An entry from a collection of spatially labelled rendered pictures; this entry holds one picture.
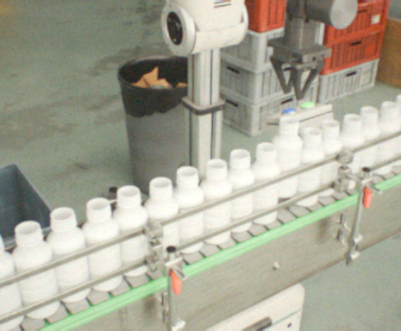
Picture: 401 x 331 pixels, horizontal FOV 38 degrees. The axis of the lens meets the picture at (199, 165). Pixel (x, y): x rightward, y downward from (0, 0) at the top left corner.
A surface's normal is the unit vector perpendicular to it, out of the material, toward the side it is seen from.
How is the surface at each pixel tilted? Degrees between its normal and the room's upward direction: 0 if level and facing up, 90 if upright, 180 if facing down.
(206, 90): 90
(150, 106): 93
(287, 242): 90
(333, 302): 0
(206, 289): 90
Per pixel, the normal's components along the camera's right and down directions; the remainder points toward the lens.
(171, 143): 0.22, 0.55
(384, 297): 0.01, -0.86
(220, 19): 0.55, 0.44
